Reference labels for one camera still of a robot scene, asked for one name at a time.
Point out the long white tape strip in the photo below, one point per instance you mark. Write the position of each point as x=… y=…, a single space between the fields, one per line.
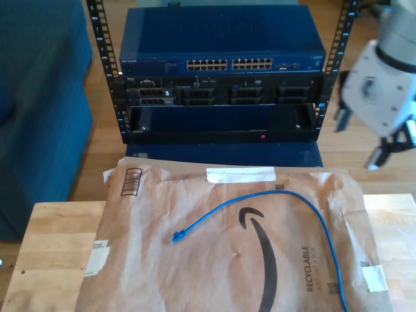
x=240 y=174

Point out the black rack frame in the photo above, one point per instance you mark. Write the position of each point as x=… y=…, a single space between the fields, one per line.
x=100 y=32

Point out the short white tape strip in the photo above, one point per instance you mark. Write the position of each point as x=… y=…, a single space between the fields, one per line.
x=373 y=278

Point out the black rack server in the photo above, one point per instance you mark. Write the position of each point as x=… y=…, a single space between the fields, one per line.
x=224 y=94

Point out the blue sofa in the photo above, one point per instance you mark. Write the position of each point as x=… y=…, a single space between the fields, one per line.
x=39 y=113

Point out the blue network switch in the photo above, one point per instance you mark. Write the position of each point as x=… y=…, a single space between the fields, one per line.
x=221 y=32

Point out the brown packing paper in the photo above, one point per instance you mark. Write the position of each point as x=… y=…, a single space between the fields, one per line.
x=195 y=276

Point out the black rack shelf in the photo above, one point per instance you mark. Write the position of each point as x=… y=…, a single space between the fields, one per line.
x=211 y=118

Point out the white shipping label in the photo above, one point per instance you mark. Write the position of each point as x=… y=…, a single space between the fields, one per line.
x=97 y=260

